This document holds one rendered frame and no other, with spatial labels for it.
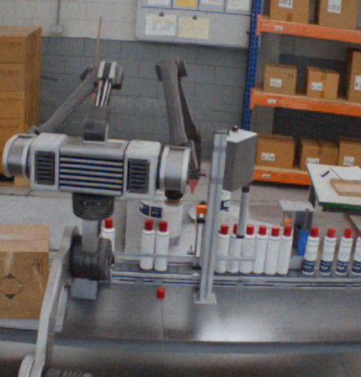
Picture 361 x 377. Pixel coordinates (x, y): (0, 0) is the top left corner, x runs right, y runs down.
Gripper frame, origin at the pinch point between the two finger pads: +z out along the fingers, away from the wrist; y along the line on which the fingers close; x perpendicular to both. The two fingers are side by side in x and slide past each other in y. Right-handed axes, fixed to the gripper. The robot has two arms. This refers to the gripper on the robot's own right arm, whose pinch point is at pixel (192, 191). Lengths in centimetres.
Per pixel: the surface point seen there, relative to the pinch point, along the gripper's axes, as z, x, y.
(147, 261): 22.1, 21.0, 17.6
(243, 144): -31.3, 31.1, -14.4
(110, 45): 14, -443, 55
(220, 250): 16.2, 21.2, -10.9
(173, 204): 8.7, -5.8, 6.8
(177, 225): 18.5, -5.7, 4.8
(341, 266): 23, 21, -63
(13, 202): 33, -58, 87
